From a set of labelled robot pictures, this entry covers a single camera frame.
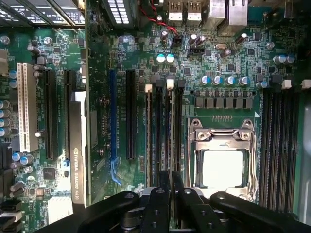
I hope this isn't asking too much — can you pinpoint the RAM slot with black latch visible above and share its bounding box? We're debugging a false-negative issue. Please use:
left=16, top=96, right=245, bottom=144
left=269, top=75, right=282, bottom=212
left=259, top=82, right=271, bottom=207
left=155, top=80, right=164, bottom=173
left=175, top=80, right=185, bottom=173

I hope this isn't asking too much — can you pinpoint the silver CPU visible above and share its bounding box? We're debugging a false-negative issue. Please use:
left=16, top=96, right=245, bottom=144
left=202, top=150, right=244, bottom=189

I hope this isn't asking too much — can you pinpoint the metal CPU socket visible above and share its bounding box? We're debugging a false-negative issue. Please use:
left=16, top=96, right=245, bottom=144
left=186, top=118, right=260, bottom=204

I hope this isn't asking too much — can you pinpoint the metal socket cover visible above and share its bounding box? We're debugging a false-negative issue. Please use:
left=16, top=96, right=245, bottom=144
left=193, top=128, right=254, bottom=195

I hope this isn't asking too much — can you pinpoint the silver chipset heat sink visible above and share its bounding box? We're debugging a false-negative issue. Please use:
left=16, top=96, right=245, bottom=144
left=47, top=196, right=74, bottom=225

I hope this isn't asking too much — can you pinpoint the black expansion slot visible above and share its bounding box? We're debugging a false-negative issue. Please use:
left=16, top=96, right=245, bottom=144
left=44, top=69, right=58, bottom=160
left=125, top=69, right=137, bottom=160
left=63, top=69, right=76, bottom=160

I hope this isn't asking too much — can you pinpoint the NVIDIA Quadro K620 graphics card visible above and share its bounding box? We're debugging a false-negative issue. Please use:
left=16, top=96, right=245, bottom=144
left=69, top=24, right=110, bottom=210

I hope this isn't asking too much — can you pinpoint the blue expansion slot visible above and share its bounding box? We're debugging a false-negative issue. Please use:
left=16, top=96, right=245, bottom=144
left=108, top=69, right=122, bottom=186

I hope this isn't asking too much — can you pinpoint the black SATA connector block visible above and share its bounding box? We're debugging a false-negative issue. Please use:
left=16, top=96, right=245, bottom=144
left=0, top=199, right=23, bottom=233

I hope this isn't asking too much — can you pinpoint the green PC motherboard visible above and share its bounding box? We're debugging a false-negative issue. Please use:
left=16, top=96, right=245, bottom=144
left=0, top=0, right=311, bottom=233

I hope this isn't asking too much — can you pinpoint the black four-pin header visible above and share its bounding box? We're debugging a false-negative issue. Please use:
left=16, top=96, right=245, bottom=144
left=187, top=47, right=206, bottom=58

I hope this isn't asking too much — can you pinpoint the white PCI expansion slot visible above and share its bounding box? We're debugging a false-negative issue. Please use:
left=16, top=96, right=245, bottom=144
left=17, top=62, right=39, bottom=153

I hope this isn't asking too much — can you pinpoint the black fan header connector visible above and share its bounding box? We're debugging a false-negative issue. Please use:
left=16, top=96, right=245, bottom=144
left=171, top=35, right=183, bottom=48

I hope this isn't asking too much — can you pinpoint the metal USB port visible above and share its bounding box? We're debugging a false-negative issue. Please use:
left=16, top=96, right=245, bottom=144
left=187, top=0, right=203, bottom=21
left=167, top=0, right=184, bottom=21

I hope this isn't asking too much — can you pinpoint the metal rear port block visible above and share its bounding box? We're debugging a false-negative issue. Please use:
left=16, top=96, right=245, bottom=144
left=208, top=0, right=229, bottom=19

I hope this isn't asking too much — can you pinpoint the metal ethernet port block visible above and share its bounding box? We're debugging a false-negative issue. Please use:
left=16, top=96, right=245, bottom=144
left=228, top=0, right=249, bottom=27

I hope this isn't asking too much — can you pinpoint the wire locking lever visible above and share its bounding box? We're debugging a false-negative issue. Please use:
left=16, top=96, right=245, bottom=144
left=250, top=132, right=259, bottom=195
left=187, top=120, right=194, bottom=187

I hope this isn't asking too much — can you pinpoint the red and black wire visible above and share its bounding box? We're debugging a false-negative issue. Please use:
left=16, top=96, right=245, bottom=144
left=137, top=0, right=182, bottom=39

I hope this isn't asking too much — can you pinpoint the perforated metal slot bracket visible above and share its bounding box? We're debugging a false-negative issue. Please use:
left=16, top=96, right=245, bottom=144
left=101, top=0, right=139, bottom=28

